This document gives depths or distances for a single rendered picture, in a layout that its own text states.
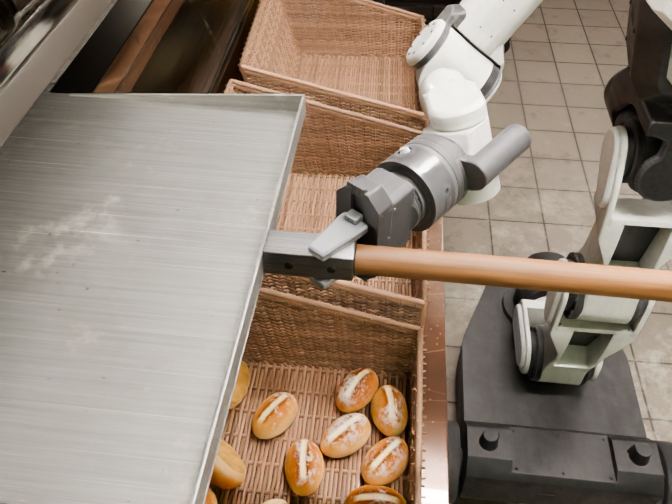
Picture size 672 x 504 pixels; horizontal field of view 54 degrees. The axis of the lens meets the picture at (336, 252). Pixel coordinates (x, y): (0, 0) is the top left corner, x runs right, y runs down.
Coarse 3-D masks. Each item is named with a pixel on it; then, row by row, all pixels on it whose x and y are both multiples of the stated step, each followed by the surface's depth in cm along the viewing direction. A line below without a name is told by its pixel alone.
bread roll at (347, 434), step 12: (336, 420) 115; (348, 420) 114; (360, 420) 115; (324, 432) 115; (336, 432) 113; (348, 432) 113; (360, 432) 114; (324, 444) 113; (336, 444) 112; (348, 444) 113; (360, 444) 114; (336, 456) 113
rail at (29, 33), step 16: (32, 0) 50; (48, 0) 50; (64, 0) 52; (16, 16) 48; (32, 16) 48; (48, 16) 50; (0, 32) 47; (16, 32) 46; (32, 32) 48; (48, 32) 50; (0, 48) 45; (16, 48) 46; (32, 48) 48; (0, 64) 44; (16, 64) 46; (0, 80) 44
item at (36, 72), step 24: (24, 0) 57; (96, 0) 57; (72, 24) 53; (48, 48) 50; (72, 48) 53; (24, 72) 47; (48, 72) 49; (0, 96) 44; (24, 96) 46; (0, 120) 44; (0, 144) 44
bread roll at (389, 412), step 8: (376, 392) 120; (384, 392) 118; (392, 392) 118; (400, 392) 121; (376, 400) 118; (384, 400) 117; (392, 400) 117; (400, 400) 118; (376, 408) 117; (384, 408) 116; (392, 408) 116; (400, 408) 116; (376, 416) 117; (384, 416) 116; (392, 416) 115; (400, 416) 116; (376, 424) 117; (384, 424) 116; (392, 424) 115; (400, 424) 116; (384, 432) 116; (392, 432) 116; (400, 432) 116
